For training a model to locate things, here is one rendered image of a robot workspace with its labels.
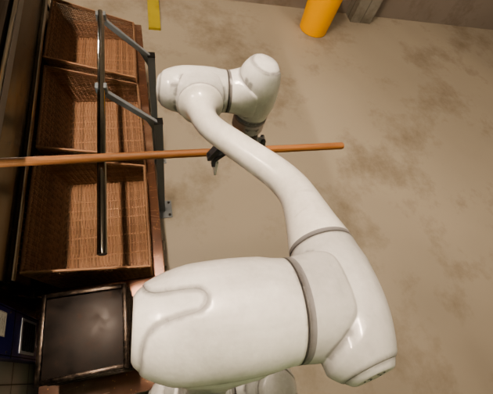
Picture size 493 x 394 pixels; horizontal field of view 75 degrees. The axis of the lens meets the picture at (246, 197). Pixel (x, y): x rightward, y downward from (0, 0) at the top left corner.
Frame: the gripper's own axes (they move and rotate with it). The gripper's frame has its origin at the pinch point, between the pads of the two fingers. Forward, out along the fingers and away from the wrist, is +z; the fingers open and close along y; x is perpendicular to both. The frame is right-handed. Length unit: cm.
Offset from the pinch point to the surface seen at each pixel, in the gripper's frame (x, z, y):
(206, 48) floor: 242, 121, 35
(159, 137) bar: 52, 43, -23
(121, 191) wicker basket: 38, 69, -44
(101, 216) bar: -7.4, 12.7, -43.2
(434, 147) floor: 107, 125, 256
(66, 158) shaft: 13, 9, -54
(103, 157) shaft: 13.4, 8.9, -42.4
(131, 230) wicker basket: 15, 71, -39
